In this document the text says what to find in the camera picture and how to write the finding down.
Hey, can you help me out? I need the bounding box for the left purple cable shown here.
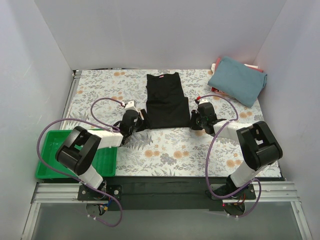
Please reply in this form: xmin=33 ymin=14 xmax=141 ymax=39
xmin=36 ymin=97 xmax=127 ymax=228

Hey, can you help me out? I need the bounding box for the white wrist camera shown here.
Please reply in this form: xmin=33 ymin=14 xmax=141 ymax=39
xmin=124 ymin=100 xmax=138 ymax=112
xmin=195 ymin=96 xmax=209 ymax=105

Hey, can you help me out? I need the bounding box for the folded teal t shirt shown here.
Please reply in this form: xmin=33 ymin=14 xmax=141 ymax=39
xmin=207 ymin=56 xmax=267 ymax=108

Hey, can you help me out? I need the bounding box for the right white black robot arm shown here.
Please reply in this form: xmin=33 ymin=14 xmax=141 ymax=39
xmin=190 ymin=99 xmax=283 ymax=199

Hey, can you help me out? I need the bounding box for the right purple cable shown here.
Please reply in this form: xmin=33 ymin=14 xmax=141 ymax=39
xmin=194 ymin=94 xmax=263 ymax=218

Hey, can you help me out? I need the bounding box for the floral patterned table mat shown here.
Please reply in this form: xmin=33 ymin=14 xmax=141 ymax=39
xmin=62 ymin=69 xmax=263 ymax=177

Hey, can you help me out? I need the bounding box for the folded red t shirt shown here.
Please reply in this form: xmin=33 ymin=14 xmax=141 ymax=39
xmin=211 ymin=57 xmax=264 ymax=95

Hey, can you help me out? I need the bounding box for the black t shirt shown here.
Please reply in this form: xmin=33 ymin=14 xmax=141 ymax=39
xmin=146 ymin=72 xmax=191 ymax=129

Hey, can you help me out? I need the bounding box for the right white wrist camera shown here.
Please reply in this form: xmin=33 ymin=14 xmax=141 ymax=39
xmin=195 ymin=96 xmax=209 ymax=105

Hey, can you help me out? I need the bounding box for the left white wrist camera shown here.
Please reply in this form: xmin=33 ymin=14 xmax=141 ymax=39
xmin=124 ymin=100 xmax=138 ymax=112

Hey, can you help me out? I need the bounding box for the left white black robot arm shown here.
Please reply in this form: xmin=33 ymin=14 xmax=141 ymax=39
xmin=55 ymin=109 xmax=149 ymax=200

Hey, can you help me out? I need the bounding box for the purple cable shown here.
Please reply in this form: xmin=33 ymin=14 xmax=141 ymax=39
xmin=194 ymin=94 xmax=263 ymax=218
xmin=36 ymin=97 xmax=127 ymax=228

